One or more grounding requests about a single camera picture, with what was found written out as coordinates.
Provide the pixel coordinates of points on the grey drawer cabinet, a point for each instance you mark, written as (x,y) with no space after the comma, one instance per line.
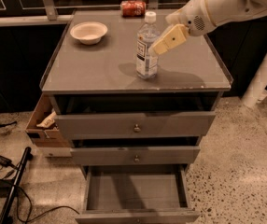
(109,67)

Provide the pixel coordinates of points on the grey bottom drawer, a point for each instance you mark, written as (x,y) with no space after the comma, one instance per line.
(142,194)

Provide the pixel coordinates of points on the white paper bowl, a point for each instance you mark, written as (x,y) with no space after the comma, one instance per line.
(89,33)

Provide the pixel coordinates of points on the grey top drawer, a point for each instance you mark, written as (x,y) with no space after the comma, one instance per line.
(124,115)

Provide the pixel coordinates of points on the clear plastic water bottle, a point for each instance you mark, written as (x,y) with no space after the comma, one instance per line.
(147,65)

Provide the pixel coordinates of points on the red soda can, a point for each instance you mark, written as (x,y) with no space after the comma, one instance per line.
(132,8)

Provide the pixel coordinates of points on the grey drawer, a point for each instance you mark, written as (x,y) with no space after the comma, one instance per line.
(142,194)
(124,115)
(138,151)

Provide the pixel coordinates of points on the white cylindrical pillar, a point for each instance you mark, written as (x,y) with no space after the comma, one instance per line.
(256,91)

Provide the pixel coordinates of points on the black metal stand pole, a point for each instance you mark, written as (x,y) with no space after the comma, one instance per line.
(13,185)

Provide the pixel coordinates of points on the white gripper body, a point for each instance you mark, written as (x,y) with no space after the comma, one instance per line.
(195,16)

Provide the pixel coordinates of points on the brown cardboard box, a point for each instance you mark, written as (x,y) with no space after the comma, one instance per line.
(49,141)

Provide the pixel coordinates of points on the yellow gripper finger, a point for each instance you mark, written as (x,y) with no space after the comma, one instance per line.
(172,37)
(173,18)

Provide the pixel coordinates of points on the crumpled paper in box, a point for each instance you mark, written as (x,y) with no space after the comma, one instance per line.
(47,121)

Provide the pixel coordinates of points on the grey middle drawer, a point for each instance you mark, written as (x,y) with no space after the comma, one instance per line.
(138,151)

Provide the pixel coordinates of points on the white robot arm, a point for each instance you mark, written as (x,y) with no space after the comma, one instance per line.
(225,11)

